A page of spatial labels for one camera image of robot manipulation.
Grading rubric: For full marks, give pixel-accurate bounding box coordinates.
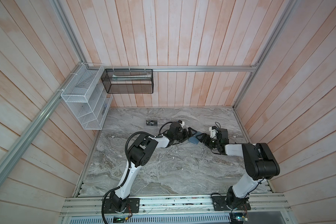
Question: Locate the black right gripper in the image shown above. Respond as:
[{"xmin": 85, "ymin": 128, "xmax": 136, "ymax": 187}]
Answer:
[{"xmin": 196, "ymin": 133, "xmax": 219, "ymax": 148}]

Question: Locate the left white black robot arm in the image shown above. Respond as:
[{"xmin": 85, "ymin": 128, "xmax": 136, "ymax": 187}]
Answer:
[{"xmin": 107, "ymin": 120, "xmax": 197, "ymax": 211}]

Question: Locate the white ventilation grille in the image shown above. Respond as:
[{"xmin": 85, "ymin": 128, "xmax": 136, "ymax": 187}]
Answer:
[{"xmin": 68, "ymin": 214, "xmax": 231, "ymax": 224}]

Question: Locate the white wire mesh shelf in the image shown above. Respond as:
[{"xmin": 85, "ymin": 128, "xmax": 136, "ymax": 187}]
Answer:
[{"xmin": 61, "ymin": 63, "xmax": 113, "ymax": 130}]

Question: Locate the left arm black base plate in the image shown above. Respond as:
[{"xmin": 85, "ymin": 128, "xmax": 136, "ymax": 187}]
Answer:
[{"xmin": 101, "ymin": 198, "xmax": 140, "ymax": 214}]

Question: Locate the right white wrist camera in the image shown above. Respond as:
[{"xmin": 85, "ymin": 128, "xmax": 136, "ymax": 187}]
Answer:
[{"xmin": 209, "ymin": 126, "xmax": 217, "ymax": 138}]

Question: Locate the black mesh basket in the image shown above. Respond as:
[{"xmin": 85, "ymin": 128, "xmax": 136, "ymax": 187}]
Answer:
[{"xmin": 101, "ymin": 69, "xmax": 154, "ymax": 94}]

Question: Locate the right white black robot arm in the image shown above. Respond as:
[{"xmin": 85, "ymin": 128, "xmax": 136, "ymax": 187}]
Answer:
[{"xmin": 196, "ymin": 126, "xmax": 280, "ymax": 210}]

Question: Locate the clear acrylic card stand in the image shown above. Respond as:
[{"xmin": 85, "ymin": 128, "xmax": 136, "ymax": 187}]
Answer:
[{"xmin": 146, "ymin": 118, "xmax": 171, "ymax": 127}]

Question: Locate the black card in stand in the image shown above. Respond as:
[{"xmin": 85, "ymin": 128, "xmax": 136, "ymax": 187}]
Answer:
[{"xmin": 146, "ymin": 120, "xmax": 158, "ymax": 127}]

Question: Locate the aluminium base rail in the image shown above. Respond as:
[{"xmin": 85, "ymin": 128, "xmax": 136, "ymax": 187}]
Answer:
[{"xmin": 60, "ymin": 193, "xmax": 292, "ymax": 217}]

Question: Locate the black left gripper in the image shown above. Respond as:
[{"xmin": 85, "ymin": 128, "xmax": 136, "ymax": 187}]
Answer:
[{"xmin": 173, "ymin": 127, "xmax": 197, "ymax": 143}]

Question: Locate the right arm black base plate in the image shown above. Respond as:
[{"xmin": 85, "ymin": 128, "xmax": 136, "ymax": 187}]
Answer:
[{"xmin": 211, "ymin": 195, "xmax": 251, "ymax": 211}]

